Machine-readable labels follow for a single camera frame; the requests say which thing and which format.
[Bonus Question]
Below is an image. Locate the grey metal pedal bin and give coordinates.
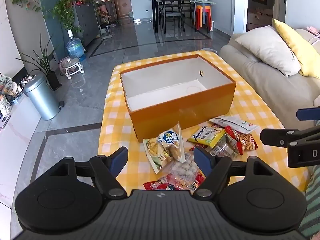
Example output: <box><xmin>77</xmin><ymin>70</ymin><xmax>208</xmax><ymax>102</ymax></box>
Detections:
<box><xmin>23</xmin><ymin>73</ymin><xmax>64</xmax><ymax>121</ymax></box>

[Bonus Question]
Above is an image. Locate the blue water bottle with pump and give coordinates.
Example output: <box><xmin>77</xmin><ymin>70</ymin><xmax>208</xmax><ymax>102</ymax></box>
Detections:
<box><xmin>66</xmin><ymin>29</ymin><xmax>87</xmax><ymax>62</ymax></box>

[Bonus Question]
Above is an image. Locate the white wheeled stool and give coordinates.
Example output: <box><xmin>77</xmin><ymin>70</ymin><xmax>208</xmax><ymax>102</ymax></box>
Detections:
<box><xmin>60</xmin><ymin>57</ymin><xmax>85</xmax><ymax>80</ymax></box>

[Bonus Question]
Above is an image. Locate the red cartoon noodle snack packet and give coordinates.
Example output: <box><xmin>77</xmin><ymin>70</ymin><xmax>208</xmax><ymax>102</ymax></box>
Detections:
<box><xmin>143</xmin><ymin>179</ymin><xmax>175</xmax><ymax>191</ymax></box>

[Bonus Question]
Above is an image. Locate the yellow pillow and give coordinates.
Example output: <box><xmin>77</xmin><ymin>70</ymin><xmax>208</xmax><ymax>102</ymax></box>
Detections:
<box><xmin>273</xmin><ymin>19</ymin><xmax>320</xmax><ymax>79</ymax></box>

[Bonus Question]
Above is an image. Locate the yellow checkered tablecloth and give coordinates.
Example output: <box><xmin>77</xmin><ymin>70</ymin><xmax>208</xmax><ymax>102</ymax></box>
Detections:
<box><xmin>97</xmin><ymin>50</ymin><xmax>312</xmax><ymax>198</ymax></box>

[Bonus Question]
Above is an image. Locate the yellow snack packet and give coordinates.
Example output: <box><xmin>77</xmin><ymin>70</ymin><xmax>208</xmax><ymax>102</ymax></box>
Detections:
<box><xmin>187</xmin><ymin>126</ymin><xmax>225</xmax><ymax>148</ymax></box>

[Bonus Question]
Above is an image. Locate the hanging wall vine plant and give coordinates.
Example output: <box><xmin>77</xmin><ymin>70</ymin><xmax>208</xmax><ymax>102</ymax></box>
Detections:
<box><xmin>10</xmin><ymin>0</ymin><xmax>48</xmax><ymax>18</ymax></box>

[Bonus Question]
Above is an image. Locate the stack of orange stools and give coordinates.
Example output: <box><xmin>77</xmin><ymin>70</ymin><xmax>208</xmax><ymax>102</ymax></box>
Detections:
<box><xmin>194</xmin><ymin>4</ymin><xmax>213</xmax><ymax>30</ymax></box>

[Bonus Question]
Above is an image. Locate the trailing plant on cabinet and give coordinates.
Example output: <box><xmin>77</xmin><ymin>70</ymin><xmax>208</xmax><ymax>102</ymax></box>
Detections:
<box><xmin>51</xmin><ymin>0</ymin><xmax>83</xmax><ymax>34</ymax></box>

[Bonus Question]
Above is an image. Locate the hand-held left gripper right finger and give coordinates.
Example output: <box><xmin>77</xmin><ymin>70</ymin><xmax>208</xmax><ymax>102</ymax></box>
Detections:
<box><xmin>192</xmin><ymin>146</ymin><xmax>273</xmax><ymax>198</ymax></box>

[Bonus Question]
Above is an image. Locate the white packet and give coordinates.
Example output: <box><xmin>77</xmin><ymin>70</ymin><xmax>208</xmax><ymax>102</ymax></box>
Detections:
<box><xmin>208</xmin><ymin>115</ymin><xmax>260</xmax><ymax>135</ymax></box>

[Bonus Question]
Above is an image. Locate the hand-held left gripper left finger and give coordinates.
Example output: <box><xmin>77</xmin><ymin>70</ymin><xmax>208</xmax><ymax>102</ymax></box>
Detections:
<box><xmin>49</xmin><ymin>146</ymin><xmax>129</xmax><ymax>197</ymax></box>

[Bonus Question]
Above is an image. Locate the orange cardboard box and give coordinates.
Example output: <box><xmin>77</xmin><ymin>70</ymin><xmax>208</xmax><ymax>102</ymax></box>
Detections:
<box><xmin>119</xmin><ymin>54</ymin><xmax>237</xmax><ymax>143</ymax></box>

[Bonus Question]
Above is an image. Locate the pale green snack packet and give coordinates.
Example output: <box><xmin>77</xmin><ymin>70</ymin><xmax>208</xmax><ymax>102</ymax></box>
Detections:
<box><xmin>143</xmin><ymin>139</ymin><xmax>173</xmax><ymax>174</ymax></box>

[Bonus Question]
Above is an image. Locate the white and blue chip bag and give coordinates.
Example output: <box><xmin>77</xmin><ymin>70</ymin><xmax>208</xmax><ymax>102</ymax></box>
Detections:
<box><xmin>157</xmin><ymin>122</ymin><xmax>186</xmax><ymax>163</ymax></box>

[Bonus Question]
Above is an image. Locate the round paper fan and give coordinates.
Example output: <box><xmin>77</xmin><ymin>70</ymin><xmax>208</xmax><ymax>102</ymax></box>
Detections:
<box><xmin>0</xmin><ymin>76</ymin><xmax>13</xmax><ymax>92</ymax></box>

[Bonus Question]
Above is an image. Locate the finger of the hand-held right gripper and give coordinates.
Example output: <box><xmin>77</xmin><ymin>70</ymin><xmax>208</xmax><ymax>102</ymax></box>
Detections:
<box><xmin>260</xmin><ymin>129</ymin><xmax>300</xmax><ymax>147</ymax></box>
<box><xmin>296</xmin><ymin>108</ymin><xmax>320</xmax><ymax>120</ymax></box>

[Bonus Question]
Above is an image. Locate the clear packet of round balls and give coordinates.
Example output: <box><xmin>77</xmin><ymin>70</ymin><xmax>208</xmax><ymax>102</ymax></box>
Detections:
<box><xmin>160</xmin><ymin>152</ymin><xmax>200</xmax><ymax>183</ymax></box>

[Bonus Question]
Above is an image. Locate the grey sideboard cabinet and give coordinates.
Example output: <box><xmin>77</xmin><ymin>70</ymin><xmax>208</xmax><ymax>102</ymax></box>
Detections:
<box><xmin>74</xmin><ymin>2</ymin><xmax>100</xmax><ymax>48</ymax></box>

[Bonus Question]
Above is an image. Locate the dining table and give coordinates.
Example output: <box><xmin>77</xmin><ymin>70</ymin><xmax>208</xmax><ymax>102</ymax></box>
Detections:
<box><xmin>149</xmin><ymin>0</ymin><xmax>215</xmax><ymax>33</ymax></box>

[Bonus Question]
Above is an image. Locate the red packet of stick snacks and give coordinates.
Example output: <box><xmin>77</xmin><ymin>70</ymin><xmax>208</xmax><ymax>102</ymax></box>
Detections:
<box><xmin>224</xmin><ymin>126</ymin><xmax>258</xmax><ymax>155</ymax></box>

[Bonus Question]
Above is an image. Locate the clear packet of biscuits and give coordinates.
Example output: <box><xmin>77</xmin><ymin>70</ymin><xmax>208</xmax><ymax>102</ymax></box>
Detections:
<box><xmin>206</xmin><ymin>141</ymin><xmax>239</xmax><ymax>158</ymax></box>

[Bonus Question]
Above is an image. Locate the green striped cloth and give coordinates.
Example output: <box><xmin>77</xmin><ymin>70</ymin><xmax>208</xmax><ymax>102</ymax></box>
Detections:
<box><xmin>297</xmin><ymin>172</ymin><xmax>320</xmax><ymax>238</ymax></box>

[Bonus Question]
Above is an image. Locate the beige sofa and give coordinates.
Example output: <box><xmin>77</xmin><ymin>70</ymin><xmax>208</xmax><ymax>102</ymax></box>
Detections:
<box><xmin>219</xmin><ymin>29</ymin><xmax>320</xmax><ymax>145</ymax></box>

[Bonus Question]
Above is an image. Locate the white pillow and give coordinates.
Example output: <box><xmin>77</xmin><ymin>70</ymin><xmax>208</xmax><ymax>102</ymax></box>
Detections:
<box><xmin>235</xmin><ymin>25</ymin><xmax>302</xmax><ymax>77</ymax></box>

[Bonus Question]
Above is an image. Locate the tall leafy potted plant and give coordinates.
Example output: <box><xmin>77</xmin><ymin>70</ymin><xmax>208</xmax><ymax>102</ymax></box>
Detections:
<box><xmin>16</xmin><ymin>34</ymin><xmax>62</xmax><ymax>90</ymax></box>

